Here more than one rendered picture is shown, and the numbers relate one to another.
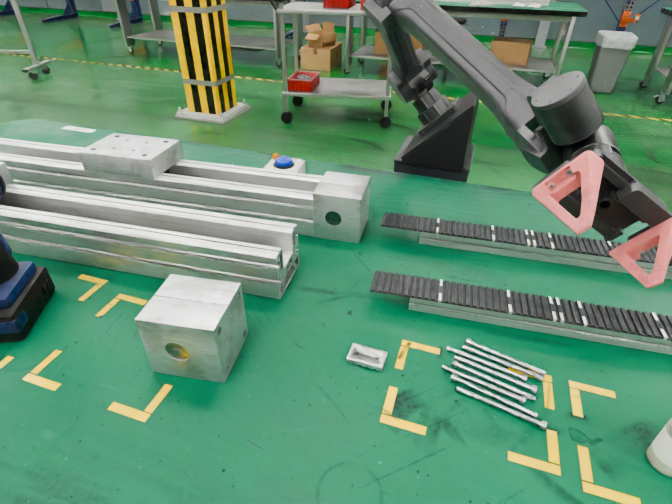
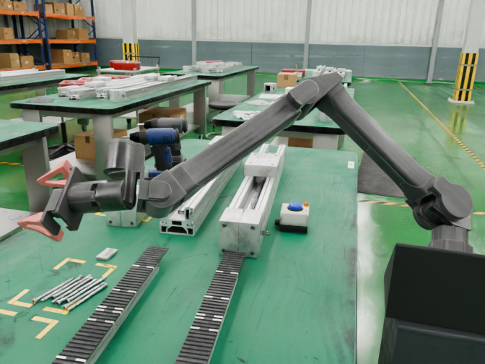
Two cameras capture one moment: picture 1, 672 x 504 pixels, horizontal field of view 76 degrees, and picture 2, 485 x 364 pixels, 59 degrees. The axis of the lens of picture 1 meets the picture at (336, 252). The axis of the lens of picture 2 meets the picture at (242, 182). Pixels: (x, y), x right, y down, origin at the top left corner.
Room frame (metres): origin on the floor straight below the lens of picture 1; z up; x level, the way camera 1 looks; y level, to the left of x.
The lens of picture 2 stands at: (0.67, -1.03, 1.31)
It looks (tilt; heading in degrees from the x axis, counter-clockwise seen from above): 19 degrees down; 86
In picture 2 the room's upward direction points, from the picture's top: 1 degrees clockwise
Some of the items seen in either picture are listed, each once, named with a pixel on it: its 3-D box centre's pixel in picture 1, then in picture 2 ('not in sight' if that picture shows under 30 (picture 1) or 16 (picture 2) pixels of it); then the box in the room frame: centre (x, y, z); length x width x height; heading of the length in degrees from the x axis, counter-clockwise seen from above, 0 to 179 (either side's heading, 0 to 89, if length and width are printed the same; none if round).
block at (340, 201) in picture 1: (343, 203); (245, 232); (0.75, -0.01, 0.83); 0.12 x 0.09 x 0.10; 167
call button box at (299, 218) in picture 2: (283, 178); (291, 217); (0.89, 0.12, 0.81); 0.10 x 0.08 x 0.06; 167
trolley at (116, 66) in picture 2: not in sight; (132, 93); (-0.51, 5.35, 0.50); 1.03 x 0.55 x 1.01; 77
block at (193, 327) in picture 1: (200, 320); (130, 205); (0.42, 0.18, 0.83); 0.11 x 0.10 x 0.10; 170
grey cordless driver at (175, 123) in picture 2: not in sight; (163, 144); (0.46, 0.69, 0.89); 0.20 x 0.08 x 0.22; 176
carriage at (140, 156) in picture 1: (134, 160); (263, 167); (0.84, 0.42, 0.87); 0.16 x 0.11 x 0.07; 77
